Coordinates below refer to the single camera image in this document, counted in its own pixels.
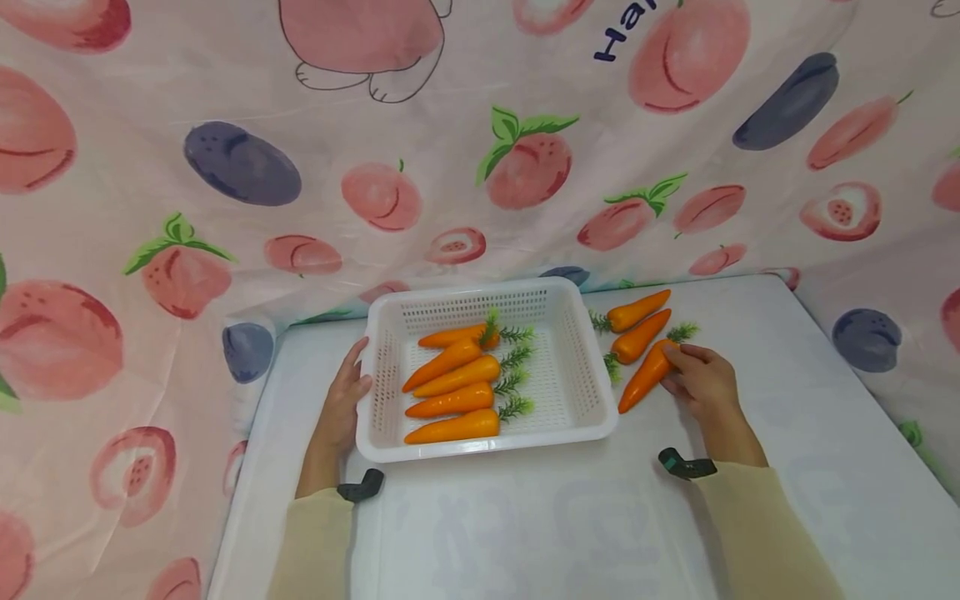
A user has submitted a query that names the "person's left forearm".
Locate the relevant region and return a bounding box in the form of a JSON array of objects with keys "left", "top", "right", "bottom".
[{"left": 267, "top": 442, "right": 358, "bottom": 600}]

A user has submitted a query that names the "white plastic basket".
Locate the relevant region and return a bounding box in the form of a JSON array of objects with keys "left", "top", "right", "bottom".
[{"left": 355, "top": 277, "right": 620, "bottom": 464}]

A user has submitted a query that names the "orange toy carrot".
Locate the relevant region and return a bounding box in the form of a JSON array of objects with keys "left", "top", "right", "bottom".
[
  {"left": 405, "top": 369, "right": 530, "bottom": 419},
  {"left": 412, "top": 345, "right": 533, "bottom": 399},
  {"left": 617, "top": 322, "right": 700, "bottom": 415},
  {"left": 588, "top": 289, "right": 673, "bottom": 334},
  {"left": 403, "top": 396, "right": 535, "bottom": 445},
  {"left": 603, "top": 308, "right": 673, "bottom": 383},
  {"left": 402, "top": 308, "right": 502, "bottom": 394},
  {"left": 417, "top": 322, "right": 535, "bottom": 350}
]

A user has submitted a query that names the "person's right hand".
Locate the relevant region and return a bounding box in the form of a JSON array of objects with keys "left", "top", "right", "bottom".
[{"left": 661, "top": 344, "right": 743, "bottom": 430}]

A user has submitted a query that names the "person's right forearm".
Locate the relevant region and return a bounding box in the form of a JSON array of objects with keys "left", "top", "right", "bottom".
[{"left": 697, "top": 407, "right": 848, "bottom": 600}]

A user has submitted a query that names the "person's left hand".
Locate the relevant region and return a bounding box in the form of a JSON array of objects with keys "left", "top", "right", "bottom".
[{"left": 312, "top": 337, "right": 374, "bottom": 458}]

